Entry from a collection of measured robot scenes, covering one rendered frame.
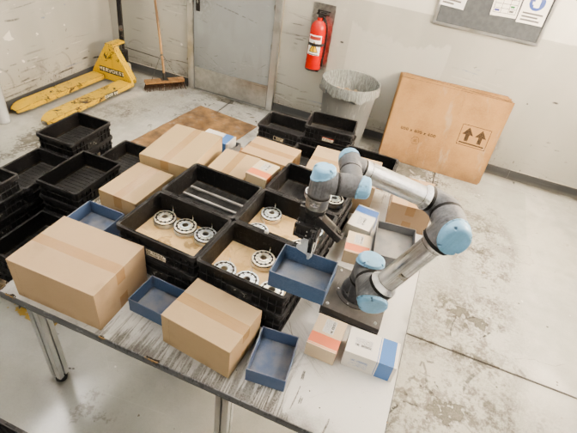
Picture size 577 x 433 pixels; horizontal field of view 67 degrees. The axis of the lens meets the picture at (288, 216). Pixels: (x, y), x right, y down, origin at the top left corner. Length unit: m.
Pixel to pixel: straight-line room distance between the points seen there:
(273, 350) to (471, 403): 1.39
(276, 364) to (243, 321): 0.22
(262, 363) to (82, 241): 0.87
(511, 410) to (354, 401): 1.36
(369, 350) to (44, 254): 1.30
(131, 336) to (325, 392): 0.77
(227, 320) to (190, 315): 0.14
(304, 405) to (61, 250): 1.10
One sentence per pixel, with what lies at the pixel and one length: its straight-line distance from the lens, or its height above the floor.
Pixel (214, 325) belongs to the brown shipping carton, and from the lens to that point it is 1.65.
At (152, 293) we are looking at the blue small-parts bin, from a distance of 1.97.
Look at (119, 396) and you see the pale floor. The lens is 2.54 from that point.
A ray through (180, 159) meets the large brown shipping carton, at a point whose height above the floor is 0.90.
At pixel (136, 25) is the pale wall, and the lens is 5.80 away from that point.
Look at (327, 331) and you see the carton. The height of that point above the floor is 0.78.
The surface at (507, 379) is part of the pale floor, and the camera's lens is 3.04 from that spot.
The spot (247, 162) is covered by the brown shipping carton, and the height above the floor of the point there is 0.86.
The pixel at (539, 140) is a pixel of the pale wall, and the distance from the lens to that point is 4.85.
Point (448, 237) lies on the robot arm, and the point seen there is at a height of 1.30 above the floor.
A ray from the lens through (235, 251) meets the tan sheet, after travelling 1.96.
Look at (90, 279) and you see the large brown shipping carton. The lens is 1.80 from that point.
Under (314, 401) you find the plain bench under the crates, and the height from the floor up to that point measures 0.70.
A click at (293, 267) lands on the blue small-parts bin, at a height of 1.07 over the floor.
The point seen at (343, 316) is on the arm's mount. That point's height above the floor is 0.73.
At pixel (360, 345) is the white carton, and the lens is 1.77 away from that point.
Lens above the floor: 2.18
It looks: 38 degrees down
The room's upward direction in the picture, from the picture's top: 9 degrees clockwise
